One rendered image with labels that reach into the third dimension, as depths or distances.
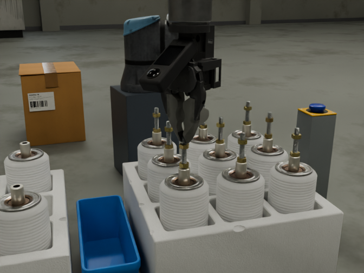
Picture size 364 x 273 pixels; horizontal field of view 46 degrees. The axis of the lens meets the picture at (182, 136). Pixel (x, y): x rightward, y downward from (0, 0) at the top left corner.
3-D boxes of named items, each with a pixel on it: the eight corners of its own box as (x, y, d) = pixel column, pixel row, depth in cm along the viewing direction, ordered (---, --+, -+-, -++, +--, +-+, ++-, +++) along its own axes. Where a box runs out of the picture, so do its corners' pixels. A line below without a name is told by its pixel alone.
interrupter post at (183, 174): (175, 183, 82) (175, 167, 81) (184, 180, 83) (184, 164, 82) (183, 187, 80) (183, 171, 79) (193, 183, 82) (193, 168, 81)
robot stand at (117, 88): (114, 166, 155) (109, 85, 146) (159, 158, 162) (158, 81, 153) (129, 185, 140) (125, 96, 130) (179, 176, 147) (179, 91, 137)
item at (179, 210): (150, 262, 88) (149, 181, 82) (184, 244, 94) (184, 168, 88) (182, 284, 81) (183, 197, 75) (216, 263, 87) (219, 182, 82)
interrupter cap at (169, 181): (156, 183, 82) (156, 180, 82) (184, 173, 87) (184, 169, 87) (183, 195, 77) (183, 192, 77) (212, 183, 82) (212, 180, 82)
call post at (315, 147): (287, 215, 120) (297, 109, 111) (309, 212, 122) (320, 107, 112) (300, 228, 114) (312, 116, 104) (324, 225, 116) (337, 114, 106)
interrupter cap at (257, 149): (272, 160, 94) (273, 156, 94) (244, 151, 99) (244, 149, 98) (290, 151, 99) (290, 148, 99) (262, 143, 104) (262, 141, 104)
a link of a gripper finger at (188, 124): (214, 138, 81) (214, 91, 78) (195, 147, 76) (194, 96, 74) (201, 136, 83) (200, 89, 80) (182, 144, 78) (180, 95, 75)
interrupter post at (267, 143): (268, 154, 97) (270, 140, 96) (260, 151, 99) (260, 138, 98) (274, 151, 99) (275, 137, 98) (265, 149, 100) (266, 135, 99)
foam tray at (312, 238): (124, 223, 116) (122, 162, 111) (255, 205, 126) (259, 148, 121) (156, 324, 81) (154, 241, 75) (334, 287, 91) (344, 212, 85)
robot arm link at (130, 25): (126, 56, 144) (124, 14, 140) (166, 56, 144) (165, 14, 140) (122, 60, 133) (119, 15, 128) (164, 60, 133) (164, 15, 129)
